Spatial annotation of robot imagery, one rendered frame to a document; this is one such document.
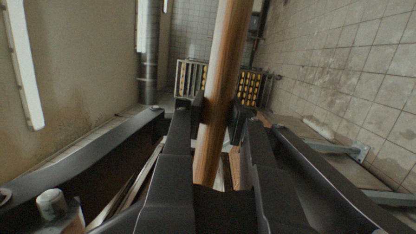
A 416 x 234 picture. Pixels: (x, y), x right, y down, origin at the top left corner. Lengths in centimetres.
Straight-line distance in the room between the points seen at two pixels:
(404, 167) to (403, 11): 100
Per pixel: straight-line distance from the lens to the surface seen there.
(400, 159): 145
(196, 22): 525
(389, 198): 111
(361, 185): 121
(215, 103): 15
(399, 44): 162
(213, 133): 16
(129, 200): 142
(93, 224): 134
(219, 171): 167
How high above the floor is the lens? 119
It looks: 1 degrees down
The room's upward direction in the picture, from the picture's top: 82 degrees counter-clockwise
